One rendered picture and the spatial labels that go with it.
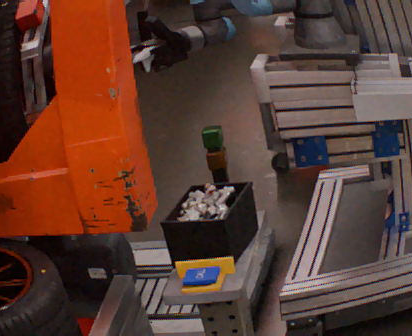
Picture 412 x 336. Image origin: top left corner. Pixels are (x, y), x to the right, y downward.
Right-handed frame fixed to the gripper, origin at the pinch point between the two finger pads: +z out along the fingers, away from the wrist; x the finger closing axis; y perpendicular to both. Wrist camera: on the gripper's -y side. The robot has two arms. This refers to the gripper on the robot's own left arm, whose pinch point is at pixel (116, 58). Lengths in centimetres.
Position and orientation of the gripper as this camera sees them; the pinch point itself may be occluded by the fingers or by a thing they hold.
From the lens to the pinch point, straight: 290.1
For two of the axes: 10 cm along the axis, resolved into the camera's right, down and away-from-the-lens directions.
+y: 1.8, 9.2, 3.3
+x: -5.8, -1.7, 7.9
